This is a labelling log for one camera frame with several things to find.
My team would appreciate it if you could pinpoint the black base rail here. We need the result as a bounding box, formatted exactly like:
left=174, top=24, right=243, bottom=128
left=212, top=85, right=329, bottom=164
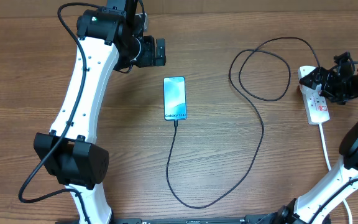
left=54, top=213, right=332, bottom=224

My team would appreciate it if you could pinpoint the white charger plug adapter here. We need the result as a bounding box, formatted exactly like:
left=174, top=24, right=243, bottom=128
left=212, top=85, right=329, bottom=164
left=300, top=84, right=321, bottom=95

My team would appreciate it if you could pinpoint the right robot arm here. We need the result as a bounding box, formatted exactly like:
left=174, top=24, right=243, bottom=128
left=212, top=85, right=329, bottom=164
left=259, top=52, right=358, bottom=223

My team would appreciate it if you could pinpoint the white power strip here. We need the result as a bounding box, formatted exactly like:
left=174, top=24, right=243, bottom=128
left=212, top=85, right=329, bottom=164
left=297, top=65, right=331, bottom=126

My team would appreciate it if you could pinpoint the black charger cable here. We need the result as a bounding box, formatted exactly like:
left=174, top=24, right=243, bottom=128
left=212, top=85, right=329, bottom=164
left=165, top=37, right=323, bottom=210

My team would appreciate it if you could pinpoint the blue-screen smartphone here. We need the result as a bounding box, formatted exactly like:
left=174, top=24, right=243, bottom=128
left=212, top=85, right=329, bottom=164
left=163, top=77, right=187, bottom=121

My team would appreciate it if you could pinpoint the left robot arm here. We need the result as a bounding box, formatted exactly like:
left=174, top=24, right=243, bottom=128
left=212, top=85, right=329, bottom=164
left=34, top=1, right=166, bottom=223

